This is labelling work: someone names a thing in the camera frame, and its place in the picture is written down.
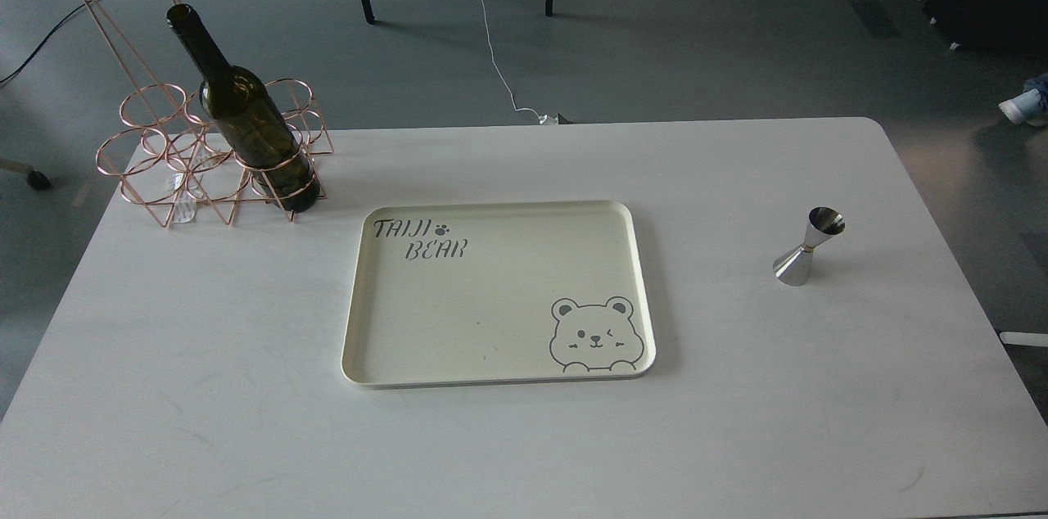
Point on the silver metal jigger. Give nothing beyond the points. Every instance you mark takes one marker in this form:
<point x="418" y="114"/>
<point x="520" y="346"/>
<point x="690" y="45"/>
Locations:
<point x="794" y="268"/>

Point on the dark green wine bottle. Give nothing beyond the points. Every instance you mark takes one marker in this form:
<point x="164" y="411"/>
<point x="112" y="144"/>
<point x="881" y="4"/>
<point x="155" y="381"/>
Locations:
<point x="245" y="114"/>

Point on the cream bear serving tray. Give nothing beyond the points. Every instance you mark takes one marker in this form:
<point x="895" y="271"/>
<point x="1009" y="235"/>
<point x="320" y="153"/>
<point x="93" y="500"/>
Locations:
<point x="498" y="292"/>

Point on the white sneaker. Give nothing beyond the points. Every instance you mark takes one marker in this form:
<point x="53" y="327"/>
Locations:
<point x="1027" y="108"/>

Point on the copper wire wine rack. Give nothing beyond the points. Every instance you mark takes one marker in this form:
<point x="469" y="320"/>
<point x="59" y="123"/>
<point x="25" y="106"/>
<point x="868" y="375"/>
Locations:
<point x="171" y="159"/>

